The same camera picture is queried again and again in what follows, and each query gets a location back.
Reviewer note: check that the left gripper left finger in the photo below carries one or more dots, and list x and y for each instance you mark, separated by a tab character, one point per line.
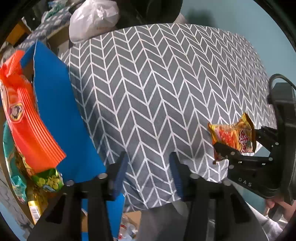
62	218

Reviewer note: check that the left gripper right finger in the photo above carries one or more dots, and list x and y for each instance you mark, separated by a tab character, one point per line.
217	211

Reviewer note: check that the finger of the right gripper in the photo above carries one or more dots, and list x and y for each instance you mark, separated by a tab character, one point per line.
225	152
268	137

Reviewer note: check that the small red orange noodle pack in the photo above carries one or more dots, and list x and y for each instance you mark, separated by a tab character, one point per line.
239	136

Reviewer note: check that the white orange snack bag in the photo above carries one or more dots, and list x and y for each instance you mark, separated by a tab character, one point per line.
32	138

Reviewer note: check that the gold yellow wafer pack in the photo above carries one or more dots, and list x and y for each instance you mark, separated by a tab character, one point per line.
37	201

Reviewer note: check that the person's right hand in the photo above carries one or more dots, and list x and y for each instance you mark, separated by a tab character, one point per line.
278	208

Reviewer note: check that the green pea snack bag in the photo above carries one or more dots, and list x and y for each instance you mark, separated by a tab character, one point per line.
49	180

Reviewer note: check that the teal anime snack pack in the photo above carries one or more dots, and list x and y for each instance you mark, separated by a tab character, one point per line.
14	165

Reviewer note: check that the blue cardboard box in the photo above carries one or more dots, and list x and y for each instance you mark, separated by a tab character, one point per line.
60	114

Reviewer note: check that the black office chair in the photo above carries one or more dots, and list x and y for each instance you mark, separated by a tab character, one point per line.
145	12

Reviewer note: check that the striped blue mattress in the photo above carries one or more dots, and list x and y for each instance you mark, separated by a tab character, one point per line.
47	28

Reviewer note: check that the white plastic bag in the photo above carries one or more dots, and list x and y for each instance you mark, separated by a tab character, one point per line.
91	19

